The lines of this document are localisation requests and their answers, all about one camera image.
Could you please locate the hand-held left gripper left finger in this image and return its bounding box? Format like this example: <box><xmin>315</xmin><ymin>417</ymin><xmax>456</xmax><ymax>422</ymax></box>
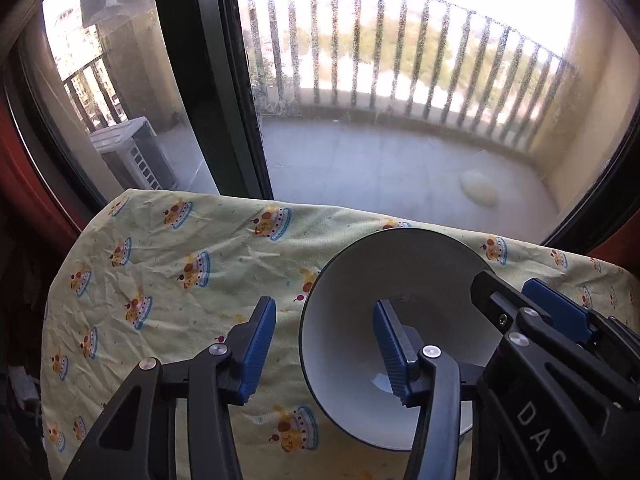
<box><xmin>62</xmin><ymin>296</ymin><xmax>277</xmax><ymax>480</ymax></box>

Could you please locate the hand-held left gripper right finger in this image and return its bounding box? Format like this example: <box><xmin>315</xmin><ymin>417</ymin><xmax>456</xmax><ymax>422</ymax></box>
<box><xmin>372</xmin><ymin>300</ymin><xmax>483</xmax><ymax>480</ymax></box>

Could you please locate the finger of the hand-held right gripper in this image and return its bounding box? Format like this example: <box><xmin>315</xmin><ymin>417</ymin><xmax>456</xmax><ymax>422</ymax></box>
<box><xmin>471</xmin><ymin>270</ymin><xmax>551</xmax><ymax>333</ymax></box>
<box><xmin>521</xmin><ymin>278</ymin><xmax>640</xmax><ymax>356</ymax></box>

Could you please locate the large white patterned bowl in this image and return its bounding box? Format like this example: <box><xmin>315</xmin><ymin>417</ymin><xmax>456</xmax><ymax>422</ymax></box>
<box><xmin>298</xmin><ymin>228</ymin><xmax>498</xmax><ymax>452</ymax></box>

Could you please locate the red curtain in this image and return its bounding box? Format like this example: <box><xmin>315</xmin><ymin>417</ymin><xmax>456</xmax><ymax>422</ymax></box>
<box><xmin>0</xmin><ymin>95</ymin><xmax>86</xmax><ymax>233</ymax></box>
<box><xmin>585</xmin><ymin>232</ymin><xmax>640</xmax><ymax>281</ymax></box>

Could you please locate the white lump on balcony floor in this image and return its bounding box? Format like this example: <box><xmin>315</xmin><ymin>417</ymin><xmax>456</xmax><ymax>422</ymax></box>
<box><xmin>460</xmin><ymin>169</ymin><xmax>500</xmax><ymax>208</ymax></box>

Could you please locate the yellow printed tablecloth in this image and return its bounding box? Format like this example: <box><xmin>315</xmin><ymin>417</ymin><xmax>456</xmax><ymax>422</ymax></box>
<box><xmin>41</xmin><ymin>188</ymin><xmax>640</xmax><ymax>480</ymax></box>

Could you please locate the white air conditioner unit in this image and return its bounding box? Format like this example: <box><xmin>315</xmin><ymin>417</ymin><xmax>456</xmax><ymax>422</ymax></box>
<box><xmin>90</xmin><ymin>116</ymin><xmax>179</xmax><ymax>191</ymax></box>

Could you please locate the balcony railing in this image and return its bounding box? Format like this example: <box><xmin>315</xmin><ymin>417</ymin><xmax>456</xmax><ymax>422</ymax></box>
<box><xmin>239</xmin><ymin>0</ymin><xmax>578</xmax><ymax>141</ymax></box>

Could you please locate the dark window frame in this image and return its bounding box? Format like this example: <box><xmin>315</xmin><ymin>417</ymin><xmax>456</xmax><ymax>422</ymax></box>
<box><xmin>0</xmin><ymin>0</ymin><xmax>640</xmax><ymax>256</ymax></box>

